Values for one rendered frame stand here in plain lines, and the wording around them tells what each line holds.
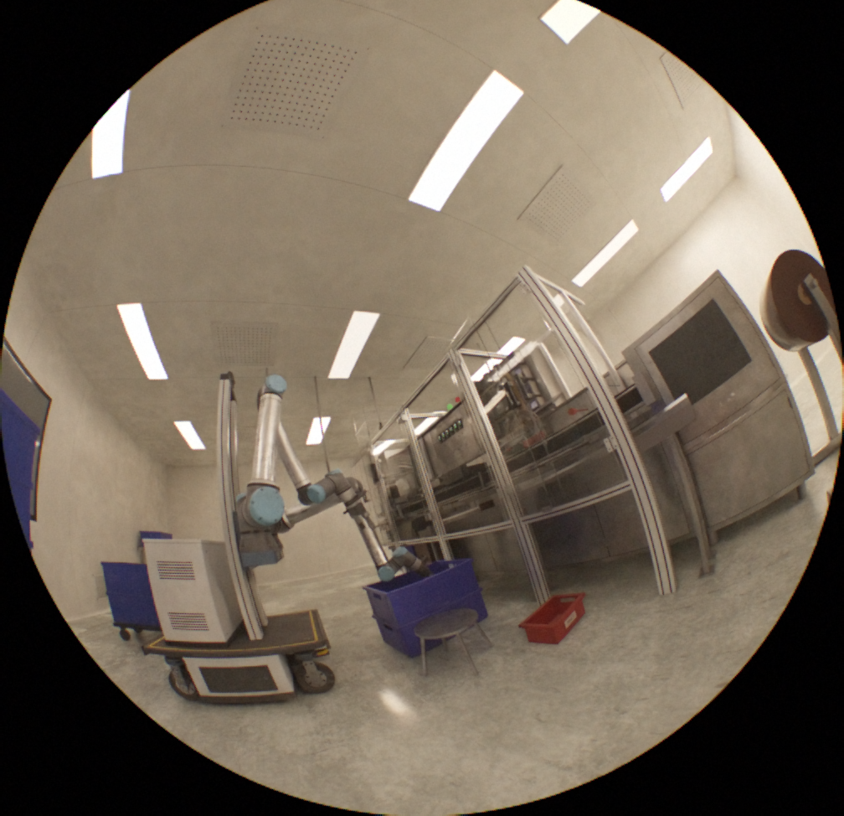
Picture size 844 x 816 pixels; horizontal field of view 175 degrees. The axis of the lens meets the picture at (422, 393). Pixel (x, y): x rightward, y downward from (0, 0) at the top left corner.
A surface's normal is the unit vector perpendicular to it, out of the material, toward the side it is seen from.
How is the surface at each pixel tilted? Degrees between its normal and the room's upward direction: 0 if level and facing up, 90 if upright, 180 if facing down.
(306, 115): 180
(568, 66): 180
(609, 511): 90
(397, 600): 90
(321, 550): 90
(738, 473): 90
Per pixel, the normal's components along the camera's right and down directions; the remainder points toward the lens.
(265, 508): 0.74, -0.40
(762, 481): -0.84, 0.01
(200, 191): 0.28, 0.86
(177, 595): 0.41, -0.50
